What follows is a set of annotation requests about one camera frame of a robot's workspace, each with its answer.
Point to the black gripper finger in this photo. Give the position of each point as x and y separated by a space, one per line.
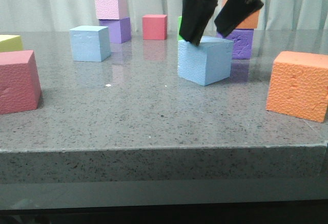
233 13
195 17

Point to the light blue foam cube textured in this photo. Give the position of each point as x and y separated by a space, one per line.
207 63

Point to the light blue foam cube smooth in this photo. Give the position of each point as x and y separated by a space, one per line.
90 43

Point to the orange foam cube stacked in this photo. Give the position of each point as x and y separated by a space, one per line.
251 22

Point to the green foam cube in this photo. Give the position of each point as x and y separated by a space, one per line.
179 37

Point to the purple foam cube right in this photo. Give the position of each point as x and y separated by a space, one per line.
242 43

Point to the purple foam cube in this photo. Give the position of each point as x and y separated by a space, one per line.
242 43
119 29

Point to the small red foam cube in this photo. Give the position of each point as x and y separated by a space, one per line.
154 26

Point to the purple foam cube left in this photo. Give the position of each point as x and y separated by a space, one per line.
119 29

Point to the pink foam cube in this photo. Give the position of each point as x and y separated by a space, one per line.
111 9

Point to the large orange foam cube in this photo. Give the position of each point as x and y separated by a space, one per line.
298 85

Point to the grey-green curtain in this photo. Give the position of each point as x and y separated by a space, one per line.
62 15

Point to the yellow foam cube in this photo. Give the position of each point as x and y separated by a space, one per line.
9 43

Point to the large red foam cube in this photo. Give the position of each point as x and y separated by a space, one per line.
20 86

